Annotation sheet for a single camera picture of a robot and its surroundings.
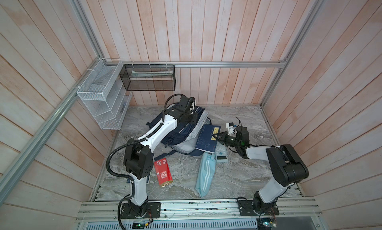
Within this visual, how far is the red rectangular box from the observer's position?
32.8 inches

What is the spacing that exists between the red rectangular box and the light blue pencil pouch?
16cm

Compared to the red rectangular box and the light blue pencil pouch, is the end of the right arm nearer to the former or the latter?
the light blue pencil pouch

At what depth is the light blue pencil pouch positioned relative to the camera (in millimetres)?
776
